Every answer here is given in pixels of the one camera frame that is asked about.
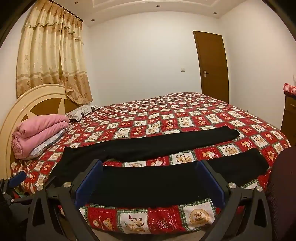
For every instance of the dark maroon cloth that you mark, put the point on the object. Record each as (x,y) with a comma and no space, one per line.
(284,190)

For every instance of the cream wooden headboard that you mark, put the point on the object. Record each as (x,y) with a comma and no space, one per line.
(9,125)

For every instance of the pink folded blanket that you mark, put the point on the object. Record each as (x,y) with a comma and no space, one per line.
(39,129)

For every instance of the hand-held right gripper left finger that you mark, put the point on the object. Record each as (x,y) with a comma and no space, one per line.
(89,183)

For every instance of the black pants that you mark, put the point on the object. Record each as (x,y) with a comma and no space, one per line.
(161,143)

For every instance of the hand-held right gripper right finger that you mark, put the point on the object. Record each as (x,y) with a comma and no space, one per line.
(212,185)

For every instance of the brown wooden door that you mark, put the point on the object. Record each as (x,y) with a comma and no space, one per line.
(212,64)

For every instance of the red printed checkered bedspread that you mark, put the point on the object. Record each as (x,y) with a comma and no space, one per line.
(185,111)

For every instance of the red checked cloth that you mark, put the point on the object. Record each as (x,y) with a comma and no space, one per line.
(290,89)

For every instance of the grey patterned pillow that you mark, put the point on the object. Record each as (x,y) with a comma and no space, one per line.
(78,112)

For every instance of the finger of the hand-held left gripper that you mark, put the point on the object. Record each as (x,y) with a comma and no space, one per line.
(17,178)

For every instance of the beige patterned curtain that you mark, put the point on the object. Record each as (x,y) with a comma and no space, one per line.
(46,58)

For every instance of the brown wooden cabinet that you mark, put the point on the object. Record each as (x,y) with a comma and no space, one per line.
(289,115)

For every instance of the blue white folded quilt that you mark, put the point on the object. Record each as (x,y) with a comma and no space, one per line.
(44,147)

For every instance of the dark curtain rod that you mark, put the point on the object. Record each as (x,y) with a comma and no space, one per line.
(69,12)

